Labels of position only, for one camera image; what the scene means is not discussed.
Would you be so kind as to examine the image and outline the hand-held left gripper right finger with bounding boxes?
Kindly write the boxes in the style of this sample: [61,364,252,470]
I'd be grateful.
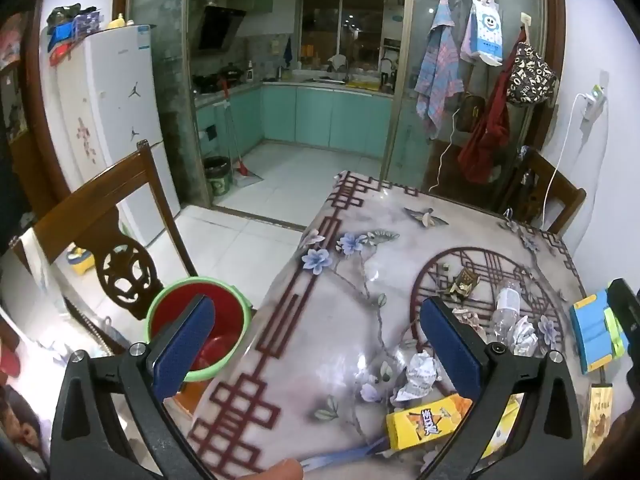
[415,296,586,480]

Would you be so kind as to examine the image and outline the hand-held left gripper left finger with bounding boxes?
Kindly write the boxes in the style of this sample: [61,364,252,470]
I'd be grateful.
[50,294,216,480]

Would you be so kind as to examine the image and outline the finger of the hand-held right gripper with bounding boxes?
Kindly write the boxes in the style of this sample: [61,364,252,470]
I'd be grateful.
[606,278,640,396]

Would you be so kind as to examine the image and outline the newspaper wad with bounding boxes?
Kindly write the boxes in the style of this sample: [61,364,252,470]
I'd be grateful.
[392,351,438,403]

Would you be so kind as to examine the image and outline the red bucket with green rim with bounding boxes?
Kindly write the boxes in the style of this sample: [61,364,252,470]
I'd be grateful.
[144,276,252,383]

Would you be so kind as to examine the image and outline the yellow snack box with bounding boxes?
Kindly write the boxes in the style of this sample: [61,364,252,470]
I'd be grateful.
[385,392,473,453]

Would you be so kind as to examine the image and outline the dark trash bin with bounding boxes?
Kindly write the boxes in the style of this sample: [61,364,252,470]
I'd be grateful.
[203,156,232,197]

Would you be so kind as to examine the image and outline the person's left hand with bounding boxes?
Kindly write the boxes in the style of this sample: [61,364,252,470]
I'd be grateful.
[257,460,304,480]

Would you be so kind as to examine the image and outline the reddish crumpled paper wad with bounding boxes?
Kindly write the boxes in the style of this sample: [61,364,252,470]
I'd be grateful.
[452,307,487,341]

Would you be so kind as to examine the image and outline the blue box with yellow edge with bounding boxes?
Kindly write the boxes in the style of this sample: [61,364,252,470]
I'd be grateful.
[570,287,630,373]

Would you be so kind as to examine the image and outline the clear plastic bottle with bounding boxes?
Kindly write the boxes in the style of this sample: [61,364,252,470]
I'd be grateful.
[490,280,523,348]

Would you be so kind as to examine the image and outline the crushed brown cigarette box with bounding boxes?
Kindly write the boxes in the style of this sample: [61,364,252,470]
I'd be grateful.
[446,269,480,298]

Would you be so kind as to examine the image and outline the white crumpled paper ball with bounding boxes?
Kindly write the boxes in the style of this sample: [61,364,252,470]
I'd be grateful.
[509,315,540,357]

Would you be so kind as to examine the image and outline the yellow paper box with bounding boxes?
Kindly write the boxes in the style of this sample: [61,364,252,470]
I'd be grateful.
[482,395,523,461]

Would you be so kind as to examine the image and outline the brown printed package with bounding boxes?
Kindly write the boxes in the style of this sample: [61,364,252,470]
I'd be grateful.
[582,384,615,466]

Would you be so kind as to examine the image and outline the floral printed tablecloth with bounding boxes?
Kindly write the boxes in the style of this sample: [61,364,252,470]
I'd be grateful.
[187,170,631,480]

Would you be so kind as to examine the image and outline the yellow slipper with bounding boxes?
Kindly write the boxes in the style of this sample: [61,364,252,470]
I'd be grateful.
[67,245,96,276]

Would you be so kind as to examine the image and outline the plain wooden chair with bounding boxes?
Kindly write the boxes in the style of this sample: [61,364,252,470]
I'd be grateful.
[500,147,587,233]

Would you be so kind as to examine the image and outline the carved wooden chair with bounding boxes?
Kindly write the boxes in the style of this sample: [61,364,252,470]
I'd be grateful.
[10,140,201,321]

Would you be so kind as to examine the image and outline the red garment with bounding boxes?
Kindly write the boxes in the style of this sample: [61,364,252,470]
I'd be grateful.
[457,32,526,185]

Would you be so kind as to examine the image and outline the brown hanging bag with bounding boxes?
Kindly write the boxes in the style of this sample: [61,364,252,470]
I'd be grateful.
[459,92,486,133]

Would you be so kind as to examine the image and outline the white refrigerator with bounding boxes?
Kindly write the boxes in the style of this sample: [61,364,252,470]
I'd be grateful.
[55,24,182,251]

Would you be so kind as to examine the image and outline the teal kitchen cabinets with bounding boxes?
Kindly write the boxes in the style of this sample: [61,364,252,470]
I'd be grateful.
[195,84,393,158]

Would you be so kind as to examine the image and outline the letter patterned bag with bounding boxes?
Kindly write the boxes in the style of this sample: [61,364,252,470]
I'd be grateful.
[507,41,557,107]

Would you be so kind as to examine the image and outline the plaid towel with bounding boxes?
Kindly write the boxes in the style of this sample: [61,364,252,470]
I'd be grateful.
[414,0,465,140]

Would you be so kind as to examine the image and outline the white blue hanging bag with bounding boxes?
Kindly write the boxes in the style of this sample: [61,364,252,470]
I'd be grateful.
[460,0,503,67]

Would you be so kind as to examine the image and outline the black range hood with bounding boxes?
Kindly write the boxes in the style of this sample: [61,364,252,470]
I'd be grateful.
[192,5,247,53]

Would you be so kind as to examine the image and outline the household clutter pile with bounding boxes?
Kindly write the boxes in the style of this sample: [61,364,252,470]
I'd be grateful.
[46,4,103,66]

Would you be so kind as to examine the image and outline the white water heater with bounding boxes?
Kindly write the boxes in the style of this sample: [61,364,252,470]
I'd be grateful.
[385,5,406,41]

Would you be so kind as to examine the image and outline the kitchen window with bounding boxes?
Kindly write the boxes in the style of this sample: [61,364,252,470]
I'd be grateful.
[300,0,386,68]

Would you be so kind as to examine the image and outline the white charger cable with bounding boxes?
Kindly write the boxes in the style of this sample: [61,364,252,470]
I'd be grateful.
[542,92,586,231]

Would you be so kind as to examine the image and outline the red handled broom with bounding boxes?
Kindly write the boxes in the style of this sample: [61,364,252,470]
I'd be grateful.
[220,77,263,186]

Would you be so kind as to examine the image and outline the white wall charger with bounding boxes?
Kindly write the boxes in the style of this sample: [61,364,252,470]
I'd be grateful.
[580,85,607,122]

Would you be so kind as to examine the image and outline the wall poster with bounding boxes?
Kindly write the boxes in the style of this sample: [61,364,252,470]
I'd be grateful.
[0,10,31,141]

